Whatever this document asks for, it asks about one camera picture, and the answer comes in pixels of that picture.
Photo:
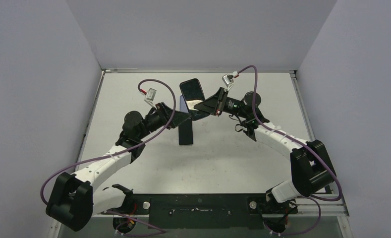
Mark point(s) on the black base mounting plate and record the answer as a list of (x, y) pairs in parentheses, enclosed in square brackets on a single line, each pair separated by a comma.
[(209, 211)]

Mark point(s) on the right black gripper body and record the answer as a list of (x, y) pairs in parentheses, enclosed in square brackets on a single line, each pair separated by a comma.
[(220, 101)]

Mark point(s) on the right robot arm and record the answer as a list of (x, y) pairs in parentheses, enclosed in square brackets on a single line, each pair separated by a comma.
[(310, 165)]

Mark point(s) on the black phone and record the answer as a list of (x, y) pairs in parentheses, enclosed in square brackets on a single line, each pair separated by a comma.
[(192, 93), (185, 133)]

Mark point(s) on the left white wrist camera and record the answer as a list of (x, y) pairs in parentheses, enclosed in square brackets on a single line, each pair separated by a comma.
[(150, 96)]

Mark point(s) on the aluminium frame rail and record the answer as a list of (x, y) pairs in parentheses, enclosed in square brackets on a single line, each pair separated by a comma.
[(314, 220)]

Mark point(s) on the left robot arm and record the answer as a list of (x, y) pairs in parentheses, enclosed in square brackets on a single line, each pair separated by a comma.
[(74, 198)]

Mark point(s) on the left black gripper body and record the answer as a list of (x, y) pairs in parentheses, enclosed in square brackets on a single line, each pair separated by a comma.
[(161, 117)]

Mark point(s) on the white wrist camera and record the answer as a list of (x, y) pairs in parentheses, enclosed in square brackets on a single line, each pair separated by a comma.
[(150, 96), (228, 80)]

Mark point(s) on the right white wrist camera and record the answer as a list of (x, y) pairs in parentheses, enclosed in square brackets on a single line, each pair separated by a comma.
[(228, 80)]

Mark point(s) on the lavender phone case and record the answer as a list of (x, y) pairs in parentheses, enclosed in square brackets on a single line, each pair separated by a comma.
[(182, 105)]

